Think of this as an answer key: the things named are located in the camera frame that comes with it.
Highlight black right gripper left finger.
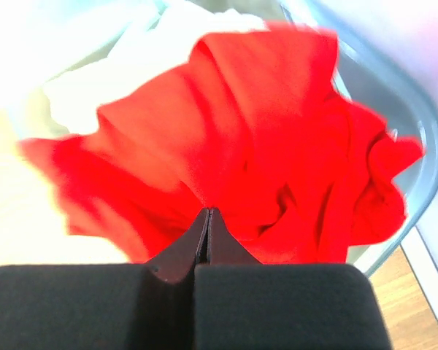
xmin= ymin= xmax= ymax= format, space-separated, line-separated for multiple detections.
xmin=146 ymin=209 xmax=209 ymax=284

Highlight clear blue plastic bin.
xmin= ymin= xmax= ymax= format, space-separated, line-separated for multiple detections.
xmin=281 ymin=1 xmax=438 ymax=276

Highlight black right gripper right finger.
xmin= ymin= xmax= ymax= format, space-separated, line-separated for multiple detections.
xmin=199 ymin=208 xmax=261 ymax=265

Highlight white printed t-shirt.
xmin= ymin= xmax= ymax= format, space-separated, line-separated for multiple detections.
xmin=43 ymin=1 xmax=267 ymax=134

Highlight bright red t-shirt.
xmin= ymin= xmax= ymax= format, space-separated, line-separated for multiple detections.
xmin=20 ymin=23 xmax=424 ymax=264

